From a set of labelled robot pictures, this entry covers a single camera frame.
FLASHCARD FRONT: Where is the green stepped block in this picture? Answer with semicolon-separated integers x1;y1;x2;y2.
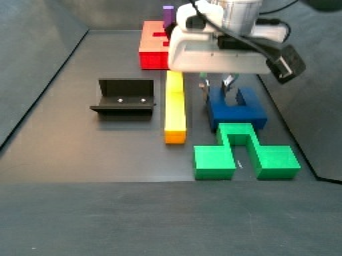
194;123;301;180

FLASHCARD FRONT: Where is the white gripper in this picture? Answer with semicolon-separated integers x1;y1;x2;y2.
169;0;287;100

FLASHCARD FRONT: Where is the blue U-shaped block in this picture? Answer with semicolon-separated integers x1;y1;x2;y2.
207;87;267;132

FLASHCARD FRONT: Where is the black angled fixture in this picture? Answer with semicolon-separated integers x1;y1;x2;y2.
90;78;155;115

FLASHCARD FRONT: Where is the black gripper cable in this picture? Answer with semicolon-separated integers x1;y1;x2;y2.
186;0;301;68

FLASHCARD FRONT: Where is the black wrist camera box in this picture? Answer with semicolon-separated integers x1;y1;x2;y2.
266;45;306;84

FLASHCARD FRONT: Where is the purple U-shaped block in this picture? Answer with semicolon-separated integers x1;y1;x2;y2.
163;5;175;27

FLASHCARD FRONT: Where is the yellow long bar block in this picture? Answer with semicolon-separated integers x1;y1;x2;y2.
165;71;187;144

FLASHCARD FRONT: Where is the red base block with slots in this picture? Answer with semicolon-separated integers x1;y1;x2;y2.
139;21;169;70

